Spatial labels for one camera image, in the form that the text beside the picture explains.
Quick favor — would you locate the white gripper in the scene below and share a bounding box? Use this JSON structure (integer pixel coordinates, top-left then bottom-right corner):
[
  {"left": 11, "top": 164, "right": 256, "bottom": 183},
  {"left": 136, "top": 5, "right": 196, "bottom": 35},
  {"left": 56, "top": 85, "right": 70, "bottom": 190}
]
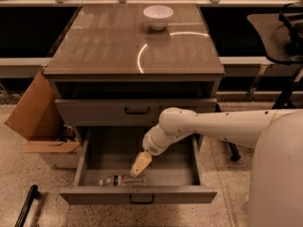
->
[{"left": 130, "top": 124, "right": 172, "bottom": 177}]

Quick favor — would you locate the clear plastic water bottle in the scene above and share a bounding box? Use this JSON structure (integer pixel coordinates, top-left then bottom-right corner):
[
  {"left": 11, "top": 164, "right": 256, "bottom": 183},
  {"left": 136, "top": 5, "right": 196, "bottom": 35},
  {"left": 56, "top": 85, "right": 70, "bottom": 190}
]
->
[{"left": 99, "top": 174, "right": 146, "bottom": 187}]

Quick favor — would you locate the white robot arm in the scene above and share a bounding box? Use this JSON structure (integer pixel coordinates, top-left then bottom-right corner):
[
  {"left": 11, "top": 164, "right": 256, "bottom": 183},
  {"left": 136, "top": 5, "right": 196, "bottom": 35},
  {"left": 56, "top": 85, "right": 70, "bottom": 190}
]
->
[{"left": 131, "top": 108, "right": 303, "bottom": 227}]

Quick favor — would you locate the grey open middle drawer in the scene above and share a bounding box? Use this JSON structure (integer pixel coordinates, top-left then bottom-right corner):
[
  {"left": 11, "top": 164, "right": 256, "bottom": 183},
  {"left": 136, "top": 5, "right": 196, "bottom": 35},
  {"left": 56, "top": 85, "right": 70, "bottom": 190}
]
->
[{"left": 60, "top": 127, "right": 217, "bottom": 205}]

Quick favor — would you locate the grey top drawer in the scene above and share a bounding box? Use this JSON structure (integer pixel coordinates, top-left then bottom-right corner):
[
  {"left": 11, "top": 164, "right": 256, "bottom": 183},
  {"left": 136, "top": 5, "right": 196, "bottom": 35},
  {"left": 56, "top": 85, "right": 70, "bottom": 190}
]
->
[{"left": 55, "top": 98, "right": 217, "bottom": 127}]

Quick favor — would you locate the grey drawer cabinet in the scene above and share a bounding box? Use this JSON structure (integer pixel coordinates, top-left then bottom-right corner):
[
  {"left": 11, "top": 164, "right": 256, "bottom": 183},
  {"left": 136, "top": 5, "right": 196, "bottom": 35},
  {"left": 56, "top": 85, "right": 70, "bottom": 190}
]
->
[{"left": 45, "top": 4, "right": 224, "bottom": 140}]

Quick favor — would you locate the open cardboard box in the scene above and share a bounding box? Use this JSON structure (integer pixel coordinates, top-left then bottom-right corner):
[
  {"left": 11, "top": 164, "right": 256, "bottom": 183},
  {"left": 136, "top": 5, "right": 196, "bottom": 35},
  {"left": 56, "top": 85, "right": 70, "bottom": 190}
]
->
[{"left": 5, "top": 73, "right": 82, "bottom": 168}]

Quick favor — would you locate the black floor bar left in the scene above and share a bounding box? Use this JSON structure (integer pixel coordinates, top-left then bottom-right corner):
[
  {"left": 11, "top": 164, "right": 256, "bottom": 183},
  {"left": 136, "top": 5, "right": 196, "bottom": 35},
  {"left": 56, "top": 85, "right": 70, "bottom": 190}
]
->
[{"left": 14, "top": 184, "right": 40, "bottom": 227}]

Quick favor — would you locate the white ceramic bowl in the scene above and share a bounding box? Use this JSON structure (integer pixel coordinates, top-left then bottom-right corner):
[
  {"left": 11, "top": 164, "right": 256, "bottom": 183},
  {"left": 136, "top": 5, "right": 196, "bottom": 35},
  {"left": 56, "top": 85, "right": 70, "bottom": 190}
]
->
[{"left": 143, "top": 5, "right": 173, "bottom": 30}]

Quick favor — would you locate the black middle drawer handle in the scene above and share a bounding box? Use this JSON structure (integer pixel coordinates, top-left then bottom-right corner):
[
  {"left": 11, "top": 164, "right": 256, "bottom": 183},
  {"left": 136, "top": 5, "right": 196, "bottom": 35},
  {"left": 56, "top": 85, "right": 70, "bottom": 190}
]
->
[{"left": 129, "top": 194, "right": 154, "bottom": 205}]

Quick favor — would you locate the black drawer handle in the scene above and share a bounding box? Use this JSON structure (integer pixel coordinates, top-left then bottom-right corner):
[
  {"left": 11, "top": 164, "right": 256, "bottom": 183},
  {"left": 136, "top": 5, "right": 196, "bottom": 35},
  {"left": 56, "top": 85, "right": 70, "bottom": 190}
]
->
[
  {"left": 129, "top": 194, "right": 154, "bottom": 205},
  {"left": 124, "top": 107, "right": 151, "bottom": 115}
]

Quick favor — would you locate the black top drawer handle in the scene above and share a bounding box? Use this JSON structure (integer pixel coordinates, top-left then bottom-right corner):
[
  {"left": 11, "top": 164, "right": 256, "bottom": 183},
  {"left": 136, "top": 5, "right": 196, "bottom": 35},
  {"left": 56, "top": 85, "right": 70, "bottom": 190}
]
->
[{"left": 124, "top": 107, "right": 151, "bottom": 115}]

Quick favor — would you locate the black stand frame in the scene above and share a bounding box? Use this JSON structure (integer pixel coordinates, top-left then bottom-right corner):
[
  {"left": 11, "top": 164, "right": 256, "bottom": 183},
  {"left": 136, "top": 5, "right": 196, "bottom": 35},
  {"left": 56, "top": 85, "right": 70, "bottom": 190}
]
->
[{"left": 228, "top": 68, "right": 303, "bottom": 162}]

